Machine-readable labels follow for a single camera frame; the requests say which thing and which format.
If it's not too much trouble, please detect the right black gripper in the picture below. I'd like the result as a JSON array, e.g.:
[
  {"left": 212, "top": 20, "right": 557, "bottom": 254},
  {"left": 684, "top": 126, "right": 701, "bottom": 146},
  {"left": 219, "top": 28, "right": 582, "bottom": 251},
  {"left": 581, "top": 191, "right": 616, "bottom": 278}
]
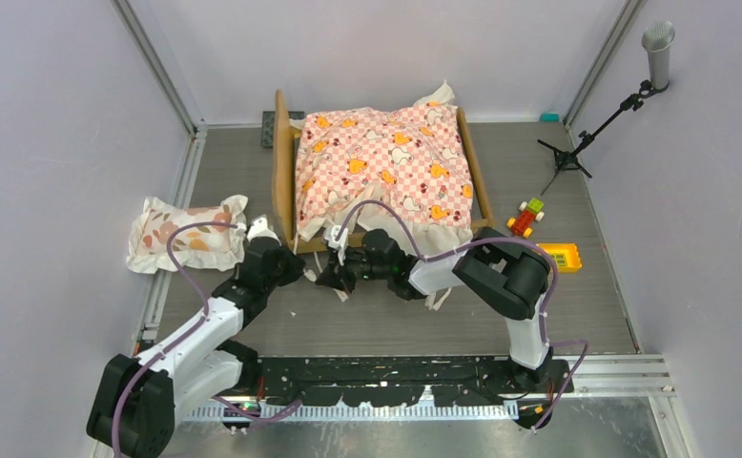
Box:
[{"left": 317, "top": 241, "right": 392, "bottom": 294}]

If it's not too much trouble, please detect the wooden pet bed frame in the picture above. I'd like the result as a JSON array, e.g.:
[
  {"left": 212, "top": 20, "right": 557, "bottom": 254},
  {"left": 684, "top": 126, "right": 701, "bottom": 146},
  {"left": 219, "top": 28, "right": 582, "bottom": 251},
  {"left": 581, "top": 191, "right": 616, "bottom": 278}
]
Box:
[{"left": 273, "top": 90, "right": 496, "bottom": 253}]

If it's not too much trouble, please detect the white floral pillow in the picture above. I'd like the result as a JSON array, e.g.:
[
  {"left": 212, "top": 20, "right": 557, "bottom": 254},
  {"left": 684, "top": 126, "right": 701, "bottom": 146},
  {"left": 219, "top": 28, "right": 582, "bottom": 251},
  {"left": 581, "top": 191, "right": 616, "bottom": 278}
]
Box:
[{"left": 126, "top": 195, "right": 249, "bottom": 274}]

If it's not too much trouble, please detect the pink checkered duck blanket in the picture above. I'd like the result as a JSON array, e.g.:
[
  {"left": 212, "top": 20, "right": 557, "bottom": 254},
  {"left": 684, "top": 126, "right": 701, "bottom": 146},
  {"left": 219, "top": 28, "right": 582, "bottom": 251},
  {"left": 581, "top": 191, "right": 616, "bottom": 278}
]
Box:
[{"left": 294, "top": 83, "right": 475, "bottom": 256}]

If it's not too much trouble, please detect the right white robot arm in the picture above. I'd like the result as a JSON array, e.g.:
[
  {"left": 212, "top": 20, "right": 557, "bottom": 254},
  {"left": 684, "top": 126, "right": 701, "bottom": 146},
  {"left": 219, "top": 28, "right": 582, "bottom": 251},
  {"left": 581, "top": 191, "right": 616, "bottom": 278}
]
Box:
[{"left": 315, "top": 227, "right": 558, "bottom": 392}]

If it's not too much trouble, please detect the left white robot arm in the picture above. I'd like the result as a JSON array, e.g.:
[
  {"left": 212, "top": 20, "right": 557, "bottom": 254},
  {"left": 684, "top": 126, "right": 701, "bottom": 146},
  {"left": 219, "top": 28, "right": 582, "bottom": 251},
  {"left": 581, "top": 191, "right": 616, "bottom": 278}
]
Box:
[{"left": 86, "top": 237, "right": 305, "bottom": 457}]

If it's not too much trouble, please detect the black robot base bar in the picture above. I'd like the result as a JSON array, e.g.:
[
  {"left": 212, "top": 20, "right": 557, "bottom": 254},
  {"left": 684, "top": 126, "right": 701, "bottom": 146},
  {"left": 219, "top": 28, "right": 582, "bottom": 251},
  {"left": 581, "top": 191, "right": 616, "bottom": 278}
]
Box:
[{"left": 223, "top": 356, "right": 574, "bottom": 428}]

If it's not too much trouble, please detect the red green toy car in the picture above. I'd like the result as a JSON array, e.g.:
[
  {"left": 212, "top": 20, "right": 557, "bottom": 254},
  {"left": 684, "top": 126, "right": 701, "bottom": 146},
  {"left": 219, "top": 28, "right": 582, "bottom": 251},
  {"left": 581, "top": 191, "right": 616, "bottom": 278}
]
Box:
[{"left": 506, "top": 198, "right": 545, "bottom": 239}]

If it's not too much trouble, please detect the yellow toy window block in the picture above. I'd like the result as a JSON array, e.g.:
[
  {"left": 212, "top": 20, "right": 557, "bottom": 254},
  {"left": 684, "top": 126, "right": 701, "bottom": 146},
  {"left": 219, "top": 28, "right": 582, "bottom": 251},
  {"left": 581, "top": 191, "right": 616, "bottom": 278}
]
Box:
[{"left": 538, "top": 243, "right": 583, "bottom": 273}]

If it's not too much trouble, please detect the black microphone tripod stand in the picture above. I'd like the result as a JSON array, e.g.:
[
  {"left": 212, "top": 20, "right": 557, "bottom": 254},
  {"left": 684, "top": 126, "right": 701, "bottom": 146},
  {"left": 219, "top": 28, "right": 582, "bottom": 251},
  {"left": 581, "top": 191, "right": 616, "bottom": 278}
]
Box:
[{"left": 537, "top": 80, "right": 670, "bottom": 196}]

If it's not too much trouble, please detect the teal small block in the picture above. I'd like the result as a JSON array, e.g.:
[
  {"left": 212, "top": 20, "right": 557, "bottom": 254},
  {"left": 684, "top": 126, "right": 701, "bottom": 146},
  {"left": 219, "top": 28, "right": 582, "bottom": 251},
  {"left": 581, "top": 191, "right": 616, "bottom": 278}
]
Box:
[{"left": 539, "top": 113, "right": 561, "bottom": 123}]

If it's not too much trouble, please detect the grey microphone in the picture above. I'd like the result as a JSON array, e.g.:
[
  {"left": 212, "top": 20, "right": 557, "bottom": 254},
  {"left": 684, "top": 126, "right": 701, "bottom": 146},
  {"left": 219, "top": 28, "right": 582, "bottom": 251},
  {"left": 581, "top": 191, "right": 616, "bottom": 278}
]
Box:
[{"left": 641, "top": 21, "right": 675, "bottom": 91}]

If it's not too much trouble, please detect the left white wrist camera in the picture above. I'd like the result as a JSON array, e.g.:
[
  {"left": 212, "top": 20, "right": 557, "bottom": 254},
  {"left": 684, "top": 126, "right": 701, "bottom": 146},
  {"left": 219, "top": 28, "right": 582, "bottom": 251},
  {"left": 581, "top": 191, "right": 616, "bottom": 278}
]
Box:
[{"left": 246, "top": 215, "right": 280, "bottom": 243}]

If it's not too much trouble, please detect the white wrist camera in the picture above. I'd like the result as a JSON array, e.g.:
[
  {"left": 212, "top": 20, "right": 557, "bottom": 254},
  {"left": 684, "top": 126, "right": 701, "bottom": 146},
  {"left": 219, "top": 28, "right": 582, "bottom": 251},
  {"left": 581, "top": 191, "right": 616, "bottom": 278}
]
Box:
[
  {"left": 246, "top": 215, "right": 280, "bottom": 243},
  {"left": 324, "top": 224, "right": 348, "bottom": 265}
]

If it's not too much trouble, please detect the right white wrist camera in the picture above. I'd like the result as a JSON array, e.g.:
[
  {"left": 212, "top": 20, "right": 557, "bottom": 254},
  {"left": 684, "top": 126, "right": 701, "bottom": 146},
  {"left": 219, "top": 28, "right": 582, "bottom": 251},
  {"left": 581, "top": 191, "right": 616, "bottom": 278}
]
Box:
[{"left": 324, "top": 224, "right": 348, "bottom": 265}]

